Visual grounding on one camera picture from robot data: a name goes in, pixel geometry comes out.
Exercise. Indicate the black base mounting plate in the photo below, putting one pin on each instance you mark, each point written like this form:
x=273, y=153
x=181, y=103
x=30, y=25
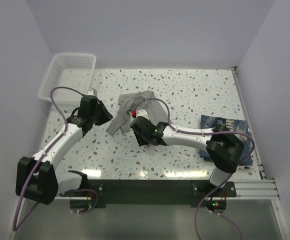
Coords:
x=149, y=192

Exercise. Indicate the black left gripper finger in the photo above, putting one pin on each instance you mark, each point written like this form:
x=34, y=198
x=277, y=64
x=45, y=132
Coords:
x=104, y=116
x=97, y=117

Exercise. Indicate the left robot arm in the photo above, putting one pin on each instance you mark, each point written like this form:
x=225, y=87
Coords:
x=36, y=179

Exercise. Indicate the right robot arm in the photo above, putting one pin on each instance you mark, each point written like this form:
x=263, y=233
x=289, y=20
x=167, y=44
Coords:
x=223, y=147

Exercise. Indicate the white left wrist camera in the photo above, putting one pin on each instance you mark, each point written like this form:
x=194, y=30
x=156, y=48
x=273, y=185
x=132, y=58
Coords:
x=92, y=92

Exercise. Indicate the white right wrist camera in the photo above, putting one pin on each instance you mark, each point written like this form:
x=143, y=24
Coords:
x=134, y=113

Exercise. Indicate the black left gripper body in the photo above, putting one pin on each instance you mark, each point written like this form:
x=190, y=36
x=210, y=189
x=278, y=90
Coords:
x=92, y=117

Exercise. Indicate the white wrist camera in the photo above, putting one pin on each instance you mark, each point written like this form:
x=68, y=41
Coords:
x=92, y=92
x=134, y=113

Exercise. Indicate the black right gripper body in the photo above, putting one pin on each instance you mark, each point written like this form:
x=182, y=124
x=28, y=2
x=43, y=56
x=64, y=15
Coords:
x=142, y=139

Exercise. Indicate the white plastic basket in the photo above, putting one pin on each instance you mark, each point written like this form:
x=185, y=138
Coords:
x=72, y=70

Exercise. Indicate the grey tank top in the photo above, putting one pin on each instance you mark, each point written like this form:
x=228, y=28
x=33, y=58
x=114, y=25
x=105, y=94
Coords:
x=131, y=102

